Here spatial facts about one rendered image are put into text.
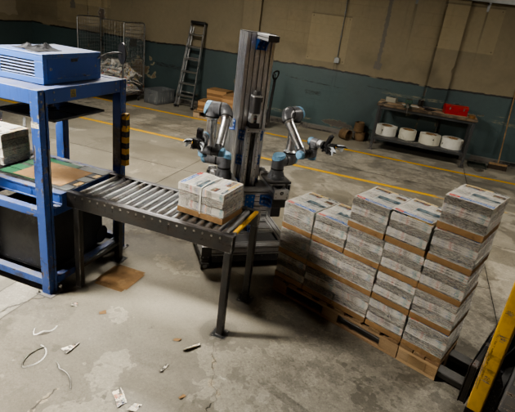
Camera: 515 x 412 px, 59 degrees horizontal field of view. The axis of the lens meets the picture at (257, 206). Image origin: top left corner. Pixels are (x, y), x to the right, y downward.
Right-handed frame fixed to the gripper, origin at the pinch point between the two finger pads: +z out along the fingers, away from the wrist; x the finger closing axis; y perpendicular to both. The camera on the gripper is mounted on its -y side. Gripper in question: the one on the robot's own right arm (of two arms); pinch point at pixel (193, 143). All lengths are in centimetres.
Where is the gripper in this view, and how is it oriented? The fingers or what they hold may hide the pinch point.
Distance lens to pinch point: 341.6
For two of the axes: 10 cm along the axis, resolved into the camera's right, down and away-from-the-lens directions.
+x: -9.5, -2.9, 0.5
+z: -1.6, 3.6, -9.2
